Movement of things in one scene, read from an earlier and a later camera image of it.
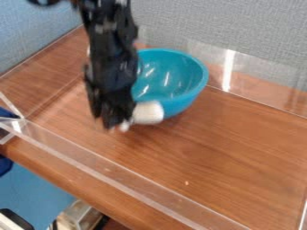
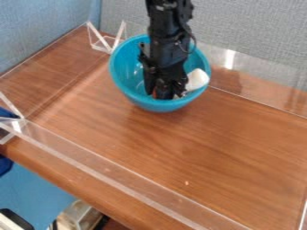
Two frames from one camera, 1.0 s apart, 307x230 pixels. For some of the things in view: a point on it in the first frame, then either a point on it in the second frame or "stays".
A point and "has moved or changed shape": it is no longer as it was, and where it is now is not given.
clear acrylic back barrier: (268, 79) stays
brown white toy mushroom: (148, 113) → (197, 81)
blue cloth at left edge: (6, 162) stays
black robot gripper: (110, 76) → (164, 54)
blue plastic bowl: (172, 79) has moved or changed shape
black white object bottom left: (13, 221) stays
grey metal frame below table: (81, 216) stays
